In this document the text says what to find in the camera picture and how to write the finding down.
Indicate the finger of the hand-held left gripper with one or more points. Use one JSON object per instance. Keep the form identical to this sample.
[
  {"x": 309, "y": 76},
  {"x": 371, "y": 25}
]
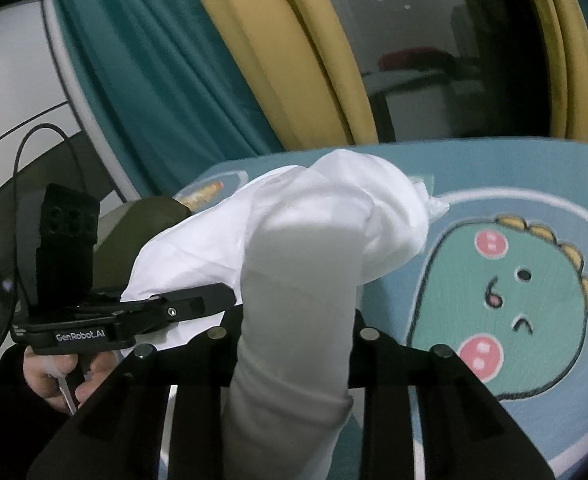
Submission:
[{"x": 188, "y": 305}]

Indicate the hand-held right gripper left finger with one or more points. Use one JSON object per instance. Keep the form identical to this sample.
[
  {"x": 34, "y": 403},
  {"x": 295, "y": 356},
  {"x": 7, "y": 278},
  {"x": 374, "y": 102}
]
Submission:
[{"x": 218, "y": 355}]

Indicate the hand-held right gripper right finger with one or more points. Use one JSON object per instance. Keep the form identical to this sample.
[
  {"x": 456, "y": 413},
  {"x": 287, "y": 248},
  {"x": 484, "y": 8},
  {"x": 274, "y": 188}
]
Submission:
[{"x": 371, "y": 355}]

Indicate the white hooded jacket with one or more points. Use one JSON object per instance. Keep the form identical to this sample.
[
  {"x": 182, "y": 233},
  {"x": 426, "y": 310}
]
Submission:
[{"x": 299, "y": 240}]

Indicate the person's left hand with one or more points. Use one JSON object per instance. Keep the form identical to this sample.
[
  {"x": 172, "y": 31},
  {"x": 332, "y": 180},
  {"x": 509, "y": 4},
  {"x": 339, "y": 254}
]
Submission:
[{"x": 41, "y": 375}]

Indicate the olive green cloth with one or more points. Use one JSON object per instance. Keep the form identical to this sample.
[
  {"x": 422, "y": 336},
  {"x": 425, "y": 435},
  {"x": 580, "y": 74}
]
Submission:
[{"x": 133, "y": 230}]

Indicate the teal printed blanket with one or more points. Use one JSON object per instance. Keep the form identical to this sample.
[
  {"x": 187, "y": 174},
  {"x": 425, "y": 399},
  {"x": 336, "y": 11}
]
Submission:
[{"x": 474, "y": 195}]

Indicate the white panel with dark lines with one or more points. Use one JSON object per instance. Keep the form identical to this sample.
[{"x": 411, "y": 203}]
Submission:
[{"x": 18, "y": 65}]

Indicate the yellow curtain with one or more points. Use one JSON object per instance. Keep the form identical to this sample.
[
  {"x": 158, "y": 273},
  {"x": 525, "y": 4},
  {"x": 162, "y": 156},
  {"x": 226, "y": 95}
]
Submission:
[
  {"x": 284, "y": 45},
  {"x": 564, "y": 50}
]

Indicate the dark glass door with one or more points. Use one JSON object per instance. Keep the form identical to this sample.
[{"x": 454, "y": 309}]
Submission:
[{"x": 434, "y": 35}]

